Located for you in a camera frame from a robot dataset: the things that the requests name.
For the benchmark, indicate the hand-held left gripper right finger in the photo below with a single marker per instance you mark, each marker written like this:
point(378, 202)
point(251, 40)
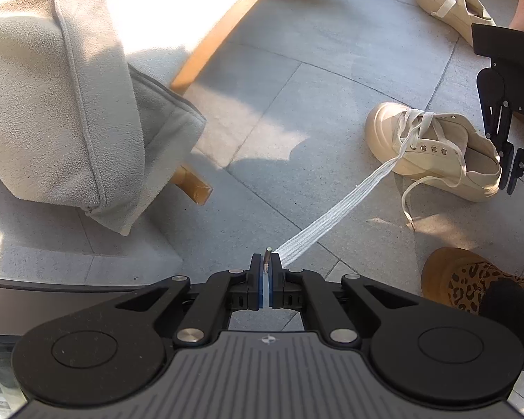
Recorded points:
point(276, 277)

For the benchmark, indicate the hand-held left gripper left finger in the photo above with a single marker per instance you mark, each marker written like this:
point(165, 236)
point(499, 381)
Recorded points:
point(256, 277)

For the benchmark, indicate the white shoelace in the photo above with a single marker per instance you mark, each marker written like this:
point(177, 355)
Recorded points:
point(447, 2)
point(332, 214)

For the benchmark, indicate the tan leopard print boot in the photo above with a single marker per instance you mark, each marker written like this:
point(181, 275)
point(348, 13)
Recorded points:
point(436, 275)

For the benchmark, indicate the person's black garment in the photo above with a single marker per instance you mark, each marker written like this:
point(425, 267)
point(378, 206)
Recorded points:
point(511, 314)

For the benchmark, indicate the dark framed glass door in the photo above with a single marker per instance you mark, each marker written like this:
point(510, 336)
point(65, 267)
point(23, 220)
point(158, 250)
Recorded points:
point(70, 297)

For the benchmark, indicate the beige fleece cloth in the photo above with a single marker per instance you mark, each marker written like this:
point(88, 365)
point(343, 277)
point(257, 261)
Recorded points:
point(48, 96)

